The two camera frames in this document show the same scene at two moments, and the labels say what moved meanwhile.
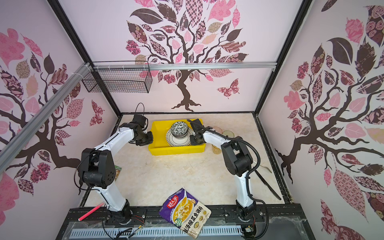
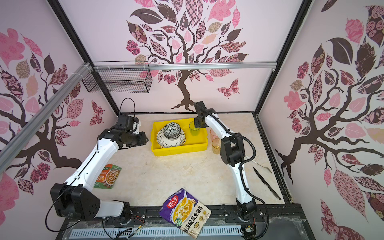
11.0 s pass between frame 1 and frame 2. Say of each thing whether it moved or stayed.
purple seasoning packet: stayed
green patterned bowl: moved
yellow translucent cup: stayed
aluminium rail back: stayed
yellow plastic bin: stayed
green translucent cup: moved
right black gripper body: moved
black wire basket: stayed
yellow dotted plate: moved
